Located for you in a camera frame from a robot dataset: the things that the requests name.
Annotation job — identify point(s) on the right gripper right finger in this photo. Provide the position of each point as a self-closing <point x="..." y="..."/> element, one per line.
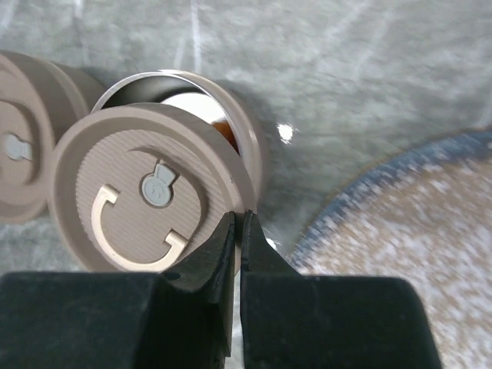
<point x="290" y="320"/>

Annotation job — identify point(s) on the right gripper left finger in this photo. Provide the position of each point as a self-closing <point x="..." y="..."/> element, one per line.
<point x="178" y="318"/>

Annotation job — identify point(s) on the brown lid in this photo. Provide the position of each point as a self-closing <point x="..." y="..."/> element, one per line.
<point x="139" y="187"/>
<point x="40" y="101"/>

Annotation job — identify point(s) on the brown glazed meat piece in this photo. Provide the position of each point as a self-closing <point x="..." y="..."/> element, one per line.
<point x="224" y="128"/>

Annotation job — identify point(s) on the right steel lunch container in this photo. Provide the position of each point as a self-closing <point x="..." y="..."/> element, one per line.
<point x="207" y="100"/>

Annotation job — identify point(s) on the speckled ceramic plate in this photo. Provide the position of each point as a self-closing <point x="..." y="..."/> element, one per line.
<point x="425" y="216"/>

